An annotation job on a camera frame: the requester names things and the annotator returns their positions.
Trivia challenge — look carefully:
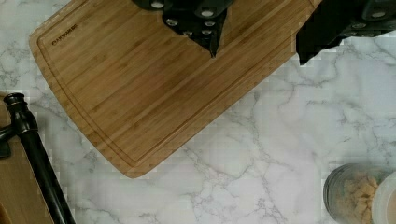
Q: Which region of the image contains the glass jar with brown contents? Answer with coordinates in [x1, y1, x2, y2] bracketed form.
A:
[323, 163, 395, 224]

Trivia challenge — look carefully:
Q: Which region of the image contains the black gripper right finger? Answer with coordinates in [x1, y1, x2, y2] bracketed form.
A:
[296, 0, 396, 65]

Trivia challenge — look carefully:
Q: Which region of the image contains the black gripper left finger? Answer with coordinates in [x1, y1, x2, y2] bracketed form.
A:
[132, 0, 234, 58]

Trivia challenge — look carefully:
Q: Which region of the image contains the white jar lid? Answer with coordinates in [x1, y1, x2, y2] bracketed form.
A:
[372, 173, 396, 224]

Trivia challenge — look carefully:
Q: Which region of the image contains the bamboo cutting board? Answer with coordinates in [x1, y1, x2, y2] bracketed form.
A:
[29, 0, 320, 178]

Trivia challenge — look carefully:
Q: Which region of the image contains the dark bronze drawer handle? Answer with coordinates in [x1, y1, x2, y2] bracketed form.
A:
[0, 92, 77, 224]

